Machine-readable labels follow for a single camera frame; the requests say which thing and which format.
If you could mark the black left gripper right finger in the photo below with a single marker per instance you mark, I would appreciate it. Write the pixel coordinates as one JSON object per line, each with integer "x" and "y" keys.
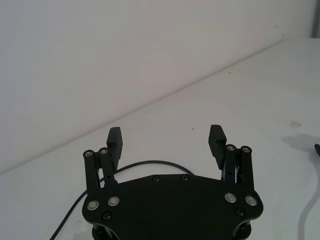
{"x": 217, "y": 146}

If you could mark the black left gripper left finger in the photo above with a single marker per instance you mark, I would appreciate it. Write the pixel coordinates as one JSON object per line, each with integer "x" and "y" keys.
{"x": 112, "y": 150}

